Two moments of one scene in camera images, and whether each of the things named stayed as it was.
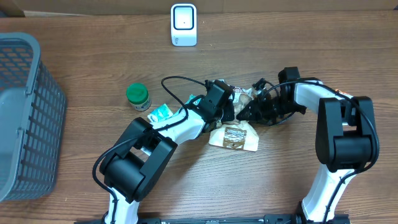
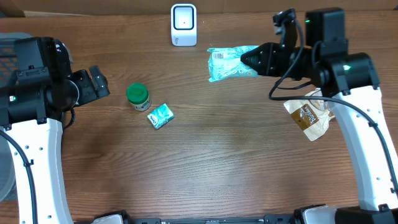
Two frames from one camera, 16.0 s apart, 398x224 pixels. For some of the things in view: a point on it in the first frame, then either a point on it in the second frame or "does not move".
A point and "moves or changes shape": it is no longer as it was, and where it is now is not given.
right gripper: [260, 112] → [268, 55]
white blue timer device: [183, 24] does not move
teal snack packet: [196, 102] → [225, 63]
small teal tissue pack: [161, 113] does not move
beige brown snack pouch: [237, 134] moves or changes shape
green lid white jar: [138, 95] does not move
